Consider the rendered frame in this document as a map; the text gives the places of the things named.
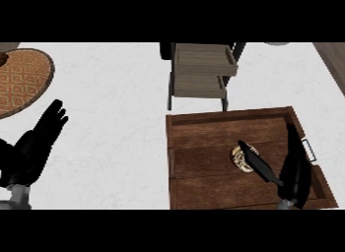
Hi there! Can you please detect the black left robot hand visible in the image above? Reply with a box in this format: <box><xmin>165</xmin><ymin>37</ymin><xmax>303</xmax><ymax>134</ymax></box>
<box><xmin>0</xmin><ymin>98</ymin><xmax>69</xmax><ymax>189</ymax></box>

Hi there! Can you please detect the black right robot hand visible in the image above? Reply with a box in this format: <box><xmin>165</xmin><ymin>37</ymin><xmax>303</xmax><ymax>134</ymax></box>
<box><xmin>236</xmin><ymin>122</ymin><xmax>313</xmax><ymax>210</ymax></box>

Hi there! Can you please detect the pale frosted cupcake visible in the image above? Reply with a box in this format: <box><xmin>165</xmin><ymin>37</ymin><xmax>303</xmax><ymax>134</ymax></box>
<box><xmin>229</xmin><ymin>144</ymin><xmax>261</xmax><ymax>173</ymax></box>

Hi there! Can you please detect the brown wooden tray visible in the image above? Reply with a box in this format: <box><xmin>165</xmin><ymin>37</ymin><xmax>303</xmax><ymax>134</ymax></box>
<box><xmin>164</xmin><ymin>105</ymin><xmax>340</xmax><ymax>211</ymax></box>

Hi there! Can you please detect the orange patterned round placemat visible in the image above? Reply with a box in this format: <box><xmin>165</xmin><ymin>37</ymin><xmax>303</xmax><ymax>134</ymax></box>
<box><xmin>0</xmin><ymin>47</ymin><xmax>56</xmax><ymax>122</ymax></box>

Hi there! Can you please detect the brown wooden plank surface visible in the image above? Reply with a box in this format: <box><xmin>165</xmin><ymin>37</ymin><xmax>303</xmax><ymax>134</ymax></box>
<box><xmin>312</xmin><ymin>42</ymin><xmax>345</xmax><ymax>118</ymax></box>

